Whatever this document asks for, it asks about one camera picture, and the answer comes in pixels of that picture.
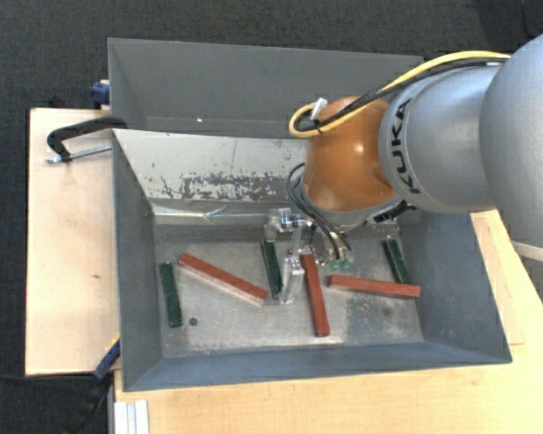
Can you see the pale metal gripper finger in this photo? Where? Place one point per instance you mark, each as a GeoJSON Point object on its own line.
{"type": "Point", "coordinates": [299, 280]}
{"type": "Point", "coordinates": [287, 283]}

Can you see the dark green flat block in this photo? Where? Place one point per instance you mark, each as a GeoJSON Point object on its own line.
{"type": "Point", "coordinates": [272, 269]}
{"type": "Point", "coordinates": [397, 262]}
{"type": "Point", "coordinates": [171, 295]}

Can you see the red-brown flat block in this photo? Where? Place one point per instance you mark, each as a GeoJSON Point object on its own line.
{"type": "Point", "coordinates": [221, 278]}
{"type": "Point", "coordinates": [316, 301]}
{"type": "Point", "coordinates": [375, 286]}

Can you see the grey metal bin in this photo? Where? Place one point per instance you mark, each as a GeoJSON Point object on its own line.
{"type": "Point", "coordinates": [217, 333]}

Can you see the pale wood flat board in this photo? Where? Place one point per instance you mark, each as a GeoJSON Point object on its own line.
{"type": "Point", "coordinates": [68, 251]}

